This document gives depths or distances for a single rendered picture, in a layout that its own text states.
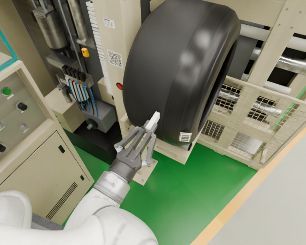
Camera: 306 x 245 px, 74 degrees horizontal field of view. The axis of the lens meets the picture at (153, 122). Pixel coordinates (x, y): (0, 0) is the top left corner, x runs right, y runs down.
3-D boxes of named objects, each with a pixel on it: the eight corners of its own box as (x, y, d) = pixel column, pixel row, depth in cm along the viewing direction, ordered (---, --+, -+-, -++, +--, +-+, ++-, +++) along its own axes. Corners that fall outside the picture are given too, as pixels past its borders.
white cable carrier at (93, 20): (107, 93, 115) (85, 2, 77) (112, 87, 118) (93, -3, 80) (114, 96, 114) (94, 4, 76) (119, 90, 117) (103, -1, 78)
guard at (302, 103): (160, 123, 184) (162, 56, 128) (161, 121, 185) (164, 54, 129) (263, 168, 157) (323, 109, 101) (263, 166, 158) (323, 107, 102)
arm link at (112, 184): (88, 183, 53) (101, 164, 56) (98, 191, 61) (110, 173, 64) (116, 201, 51) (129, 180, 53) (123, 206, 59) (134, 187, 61)
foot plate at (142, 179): (118, 171, 188) (118, 170, 186) (134, 149, 202) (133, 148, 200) (143, 185, 180) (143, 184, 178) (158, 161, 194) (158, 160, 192)
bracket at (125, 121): (122, 131, 112) (119, 119, 104) (157, 87, 133) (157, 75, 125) (127, 133, 111) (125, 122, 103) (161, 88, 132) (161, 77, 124)
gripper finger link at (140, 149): (129, 158, 59) (133, 160, 59) (149, 128, 63) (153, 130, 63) (131, 163, 62) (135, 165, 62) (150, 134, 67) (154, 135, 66)
